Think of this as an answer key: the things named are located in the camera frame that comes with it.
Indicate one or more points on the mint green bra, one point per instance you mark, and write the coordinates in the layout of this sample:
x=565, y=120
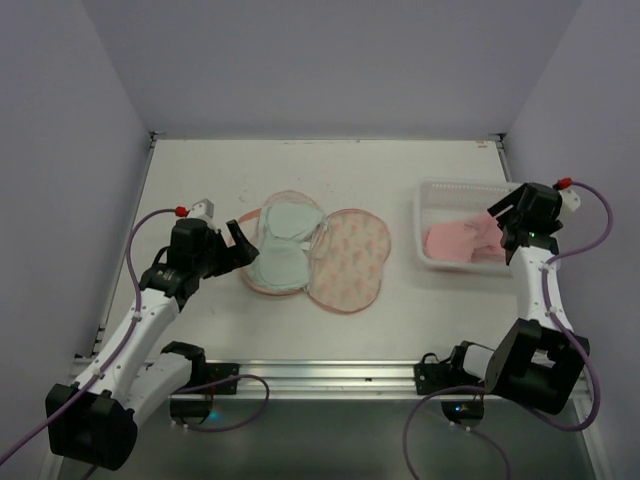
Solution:
x=286, y=232

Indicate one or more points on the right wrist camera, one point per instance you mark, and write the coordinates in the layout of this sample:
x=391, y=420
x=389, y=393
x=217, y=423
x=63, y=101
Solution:
x=570, y=199

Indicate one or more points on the pink bra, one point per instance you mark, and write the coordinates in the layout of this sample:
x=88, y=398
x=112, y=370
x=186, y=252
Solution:
x=471, y=240

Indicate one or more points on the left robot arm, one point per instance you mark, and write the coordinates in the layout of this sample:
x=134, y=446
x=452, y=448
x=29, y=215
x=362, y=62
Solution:
x=96, y=418

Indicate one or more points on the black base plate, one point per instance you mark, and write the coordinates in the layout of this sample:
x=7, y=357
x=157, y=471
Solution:
x=205, y=372
x=430, y=377

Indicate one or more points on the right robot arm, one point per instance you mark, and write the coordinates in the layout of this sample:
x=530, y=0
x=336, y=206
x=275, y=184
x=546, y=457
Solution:
x=540, y=359

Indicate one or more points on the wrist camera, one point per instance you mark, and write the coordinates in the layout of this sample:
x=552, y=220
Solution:
x=570, y=199
x=203, y=210

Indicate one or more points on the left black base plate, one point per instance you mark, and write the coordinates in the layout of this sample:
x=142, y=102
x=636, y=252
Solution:
x=205, y=372

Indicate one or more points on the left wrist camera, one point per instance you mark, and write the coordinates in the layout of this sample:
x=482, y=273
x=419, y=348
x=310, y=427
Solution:
x=203, y=210

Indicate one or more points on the aluminium mounting rail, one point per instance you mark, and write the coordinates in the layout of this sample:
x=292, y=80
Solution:
x=324, y=380

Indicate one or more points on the pink patterned mesh laundry bag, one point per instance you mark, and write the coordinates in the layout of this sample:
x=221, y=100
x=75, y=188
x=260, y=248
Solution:
x=347, y=259

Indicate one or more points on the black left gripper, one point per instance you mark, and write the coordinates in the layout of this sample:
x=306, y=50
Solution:
x=223, y=251

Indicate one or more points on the white plastic basket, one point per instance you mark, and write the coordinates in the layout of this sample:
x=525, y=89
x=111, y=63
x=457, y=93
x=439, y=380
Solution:
x=438, y=201

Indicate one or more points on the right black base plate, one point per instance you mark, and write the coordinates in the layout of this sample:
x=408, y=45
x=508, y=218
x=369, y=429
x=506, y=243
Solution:
x=430, y=377

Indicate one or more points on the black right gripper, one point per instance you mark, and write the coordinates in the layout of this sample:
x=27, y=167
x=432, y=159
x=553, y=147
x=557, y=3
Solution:
x=513, y=220

